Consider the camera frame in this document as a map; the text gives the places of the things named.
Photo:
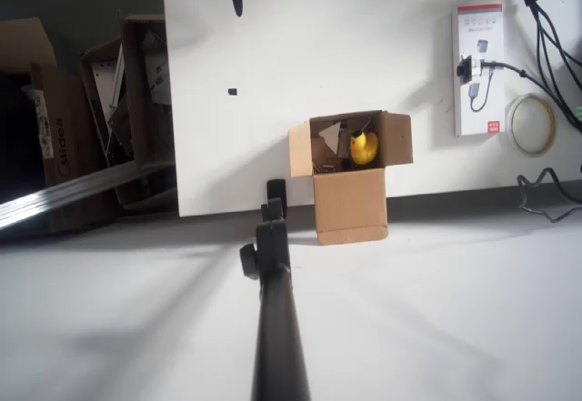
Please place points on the Midea cardboard box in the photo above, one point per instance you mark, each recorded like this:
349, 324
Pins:
68, 146

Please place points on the open cardboard box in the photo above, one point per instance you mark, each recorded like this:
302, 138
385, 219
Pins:
350, 205

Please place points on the white product box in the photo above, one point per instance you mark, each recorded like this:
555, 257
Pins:
493, 33

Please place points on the aluminium extrusion bar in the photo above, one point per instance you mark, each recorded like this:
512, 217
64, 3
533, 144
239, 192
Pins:
68, 192

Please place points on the yellow rubber duck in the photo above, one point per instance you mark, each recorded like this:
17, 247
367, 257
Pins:
364, 148

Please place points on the cardboard box with metal parts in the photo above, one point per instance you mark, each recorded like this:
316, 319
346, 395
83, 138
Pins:
141, 101

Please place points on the clear tape roll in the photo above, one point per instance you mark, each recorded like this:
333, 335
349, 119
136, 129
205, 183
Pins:
531, 152

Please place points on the black camera stand pole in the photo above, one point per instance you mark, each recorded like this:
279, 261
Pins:
277, 328

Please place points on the small black webcam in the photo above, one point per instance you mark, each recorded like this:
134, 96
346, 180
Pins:
464, 70

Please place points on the tiny black chip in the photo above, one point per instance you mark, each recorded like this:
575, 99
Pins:
232, 91

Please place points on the green terminal connector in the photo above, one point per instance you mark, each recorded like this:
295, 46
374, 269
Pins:
578, 113

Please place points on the perforated metal plate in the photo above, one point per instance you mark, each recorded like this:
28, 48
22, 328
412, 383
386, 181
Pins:
102, 83

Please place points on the plain brown cardboard box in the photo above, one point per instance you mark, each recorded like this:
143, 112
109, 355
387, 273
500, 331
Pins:
25, 44

